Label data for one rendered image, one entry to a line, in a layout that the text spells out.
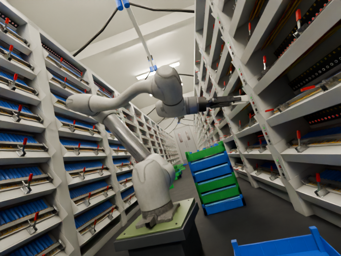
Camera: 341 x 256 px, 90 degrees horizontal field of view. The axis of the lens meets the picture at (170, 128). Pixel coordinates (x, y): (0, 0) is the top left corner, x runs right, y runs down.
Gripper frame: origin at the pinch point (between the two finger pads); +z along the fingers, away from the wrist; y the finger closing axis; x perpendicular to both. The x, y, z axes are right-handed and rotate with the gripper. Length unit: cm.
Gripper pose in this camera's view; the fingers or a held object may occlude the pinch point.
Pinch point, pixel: (240, 100)
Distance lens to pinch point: 90.9
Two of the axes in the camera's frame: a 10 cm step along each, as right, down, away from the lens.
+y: 1.5, 1.4, 9.8
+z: 9.9, -0.9, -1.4
